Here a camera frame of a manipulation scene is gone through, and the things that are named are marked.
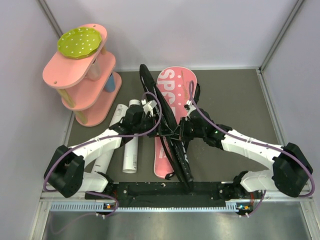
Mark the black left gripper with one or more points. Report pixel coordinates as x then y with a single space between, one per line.
155 133

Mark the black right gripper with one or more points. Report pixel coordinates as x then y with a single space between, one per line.
186 121

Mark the pink sport racket bag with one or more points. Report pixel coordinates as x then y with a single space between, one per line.
172 90

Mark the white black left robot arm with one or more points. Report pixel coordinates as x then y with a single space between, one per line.
66 174

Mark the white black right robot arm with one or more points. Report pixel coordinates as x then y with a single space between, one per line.
287 169

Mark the blue cup on shelf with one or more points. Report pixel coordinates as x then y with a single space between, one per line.
110 84

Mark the beige cup on shelf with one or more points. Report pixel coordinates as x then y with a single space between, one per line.
94 73

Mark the pink three-tier wooden shelf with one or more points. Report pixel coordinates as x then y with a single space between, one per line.
69 77

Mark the green polka dot plate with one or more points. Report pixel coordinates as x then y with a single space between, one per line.
79 43

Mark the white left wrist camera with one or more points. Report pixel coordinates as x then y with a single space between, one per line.
148 107

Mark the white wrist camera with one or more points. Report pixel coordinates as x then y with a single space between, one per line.
189 107
148 107

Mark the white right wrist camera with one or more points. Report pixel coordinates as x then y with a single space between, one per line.
189 107

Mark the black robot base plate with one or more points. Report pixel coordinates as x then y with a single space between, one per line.
174 194

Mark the grey slotted cable duct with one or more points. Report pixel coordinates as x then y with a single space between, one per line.
104 207

